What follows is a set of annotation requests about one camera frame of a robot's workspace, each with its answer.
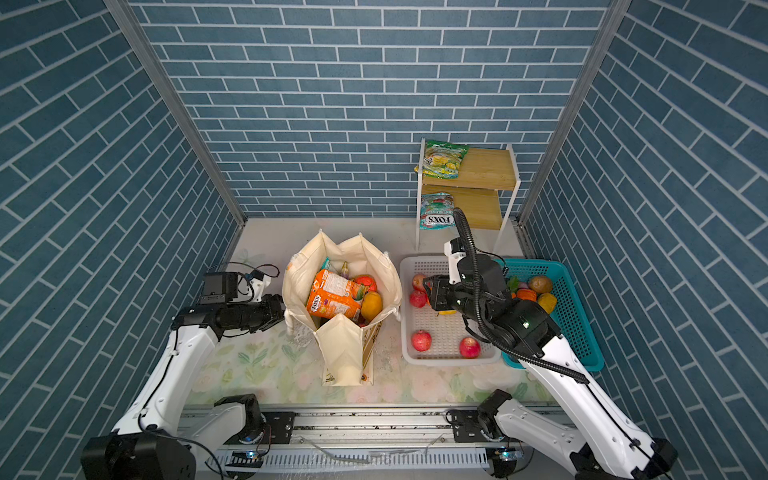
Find orange Fox's candy bag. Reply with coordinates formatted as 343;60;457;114
306;269;368;320

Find red tomato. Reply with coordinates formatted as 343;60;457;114
353;275;378;292

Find cream canvas grocery bag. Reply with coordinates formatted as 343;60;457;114
282;231;403;386

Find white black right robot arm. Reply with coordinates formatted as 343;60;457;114
424;252;678;479

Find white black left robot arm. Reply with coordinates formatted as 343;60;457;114
81;264;284;479

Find green Fox's candy bag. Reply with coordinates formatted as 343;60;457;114
419;192;455;230

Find green yellow candy bag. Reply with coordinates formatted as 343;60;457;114
414;140;470;180

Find orange pumpkin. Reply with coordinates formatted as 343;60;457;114
516;288;538;302

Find red apple front right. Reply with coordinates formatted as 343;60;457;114
459;337;482;359

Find red apple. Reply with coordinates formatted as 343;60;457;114
459;337;482;359
409;290;429;308
411;330;432;352
412;274;426;292

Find brown potato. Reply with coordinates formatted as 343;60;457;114
528;275;553;295

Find red apple centre right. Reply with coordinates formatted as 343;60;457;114
409;290;429;308

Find red apple back left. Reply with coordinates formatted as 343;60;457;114
412;274;426;292

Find yellow bell pepper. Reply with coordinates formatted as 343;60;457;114
537;293;558;314

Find white plastic basket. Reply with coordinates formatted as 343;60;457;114
399;255;501;367

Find red apple front left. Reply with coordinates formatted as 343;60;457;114
411;330;432;352

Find teal plastic basket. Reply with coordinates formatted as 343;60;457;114
497;258;605;373

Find white wooden two-tier shelf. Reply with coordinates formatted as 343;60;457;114
416;138;521;252

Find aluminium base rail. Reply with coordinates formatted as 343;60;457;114
104;405;637;480

